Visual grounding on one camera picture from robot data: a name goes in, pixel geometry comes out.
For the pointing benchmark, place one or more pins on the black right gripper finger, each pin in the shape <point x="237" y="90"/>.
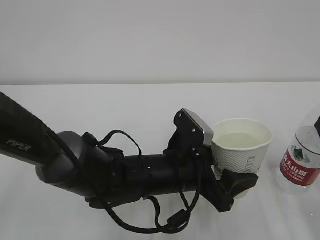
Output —
<point x="317" y="126"/>

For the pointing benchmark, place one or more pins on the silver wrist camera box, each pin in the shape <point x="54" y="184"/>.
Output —
<point x="192" y="131"/>

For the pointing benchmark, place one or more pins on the clear water bottle red label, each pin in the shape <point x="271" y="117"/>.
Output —
<point x="300" y="165"/>

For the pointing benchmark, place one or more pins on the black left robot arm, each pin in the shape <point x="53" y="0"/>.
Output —
<point x="103" y="175"/>

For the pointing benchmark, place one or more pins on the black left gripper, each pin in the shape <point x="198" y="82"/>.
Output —
<point x="193" y="159"/>

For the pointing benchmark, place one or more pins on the white paper cup green logo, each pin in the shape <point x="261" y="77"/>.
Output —
<point x="240" y="145"/>

